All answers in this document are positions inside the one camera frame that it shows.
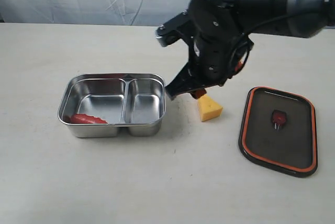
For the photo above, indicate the red toy sausage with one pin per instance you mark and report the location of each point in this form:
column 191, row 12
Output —
column 86, row 119

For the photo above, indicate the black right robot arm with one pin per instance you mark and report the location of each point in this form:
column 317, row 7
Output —
column 291, row 18

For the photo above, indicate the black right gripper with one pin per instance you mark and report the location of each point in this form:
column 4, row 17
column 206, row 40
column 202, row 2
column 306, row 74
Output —
column 219, row 46

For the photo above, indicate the stainless steel lunch box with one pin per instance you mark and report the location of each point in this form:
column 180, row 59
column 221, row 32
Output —
column 131, row 101

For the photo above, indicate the yellow toy cheese wedge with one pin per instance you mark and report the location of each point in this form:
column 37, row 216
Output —
column 208, row 108

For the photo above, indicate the dark transparent box lid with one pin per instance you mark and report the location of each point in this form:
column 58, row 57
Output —
column 279, row 132

